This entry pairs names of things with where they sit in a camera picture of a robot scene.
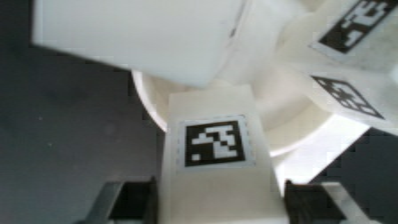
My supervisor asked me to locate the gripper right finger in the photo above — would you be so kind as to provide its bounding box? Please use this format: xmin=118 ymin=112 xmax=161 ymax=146
xmin=283 ymin=179 xmax=381 ymax=224

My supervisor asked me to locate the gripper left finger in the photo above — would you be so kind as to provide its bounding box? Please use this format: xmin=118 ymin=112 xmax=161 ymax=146
xmin=77 ymin=179 xmax=159 ymax=224

